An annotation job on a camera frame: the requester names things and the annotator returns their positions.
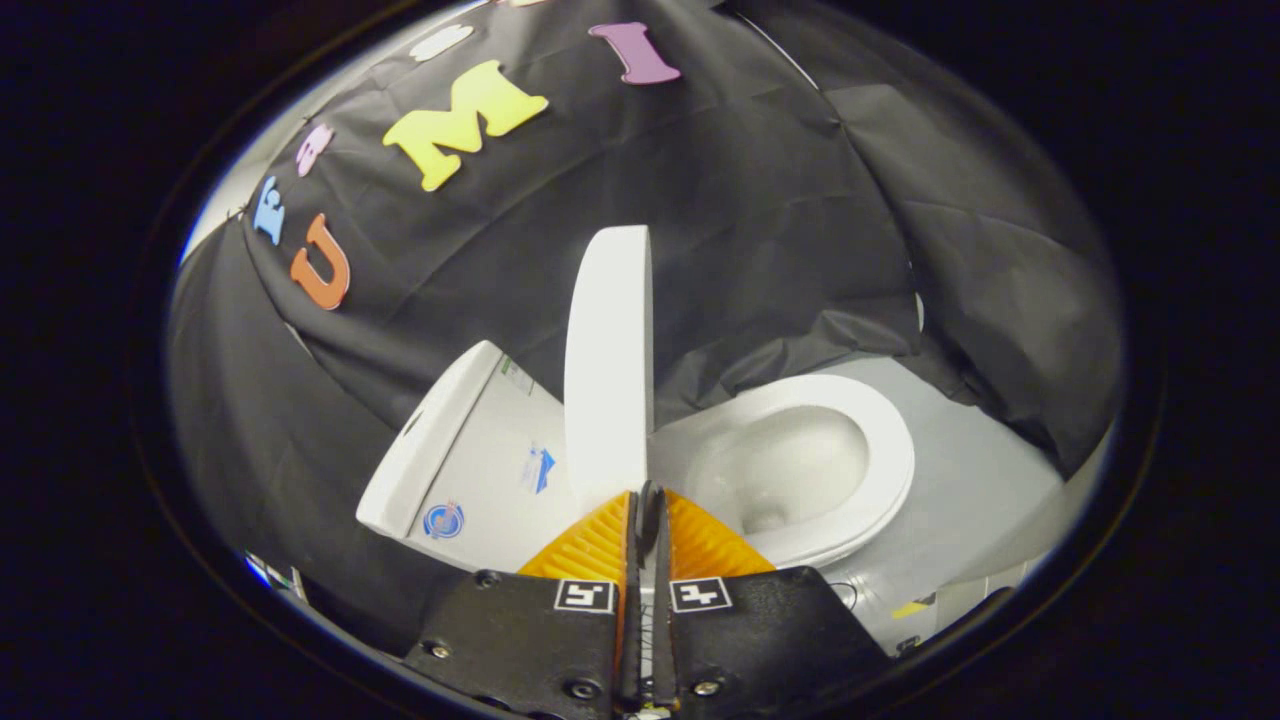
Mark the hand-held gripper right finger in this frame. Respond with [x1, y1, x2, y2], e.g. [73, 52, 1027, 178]
[650, 488, 893, 716]

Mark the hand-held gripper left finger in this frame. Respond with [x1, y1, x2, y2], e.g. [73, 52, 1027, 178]
[403, 488, 641, 716]

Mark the white ceramic toilet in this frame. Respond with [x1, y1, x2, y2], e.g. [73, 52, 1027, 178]
[355, 340, 917, 576]

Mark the black backdrop cloth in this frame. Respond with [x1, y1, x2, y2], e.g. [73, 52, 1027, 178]
[165, 0, 1126, 641]

